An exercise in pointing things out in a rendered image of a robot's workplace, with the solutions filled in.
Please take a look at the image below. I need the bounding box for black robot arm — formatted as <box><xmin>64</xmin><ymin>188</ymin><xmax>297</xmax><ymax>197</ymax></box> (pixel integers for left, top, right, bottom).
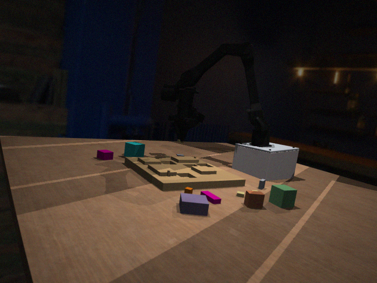
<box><xmin>160</xmin><ymin>42</ymin><xmax>272</xmax><ymax>147</ymax></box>

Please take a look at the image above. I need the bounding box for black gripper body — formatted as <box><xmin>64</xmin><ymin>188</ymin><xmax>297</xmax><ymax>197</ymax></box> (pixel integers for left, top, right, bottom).
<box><xmin>168</xmin><ymin>103</ymin><xmax>200</xmax><ymax>127</ymax></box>

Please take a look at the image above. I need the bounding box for teal block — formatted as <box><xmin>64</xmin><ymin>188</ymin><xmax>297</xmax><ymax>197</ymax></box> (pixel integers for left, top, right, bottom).
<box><xmin>124</xmin><ymin>142</ymin><xmax>145</xmax><ymax>157</ymax></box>

